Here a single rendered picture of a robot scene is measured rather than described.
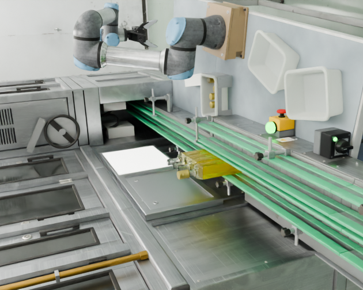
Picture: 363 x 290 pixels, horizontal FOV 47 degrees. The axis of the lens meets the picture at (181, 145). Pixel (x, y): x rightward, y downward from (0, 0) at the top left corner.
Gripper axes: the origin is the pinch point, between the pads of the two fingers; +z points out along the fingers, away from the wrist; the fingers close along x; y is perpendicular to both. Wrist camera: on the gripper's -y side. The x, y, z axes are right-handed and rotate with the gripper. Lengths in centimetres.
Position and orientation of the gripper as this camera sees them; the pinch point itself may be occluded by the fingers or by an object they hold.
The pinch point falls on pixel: (158, 33)
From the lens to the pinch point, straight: 246.5
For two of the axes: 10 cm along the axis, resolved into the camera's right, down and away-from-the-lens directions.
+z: 9.3, -1.4, 3.5
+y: -3.8, -4.0, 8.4
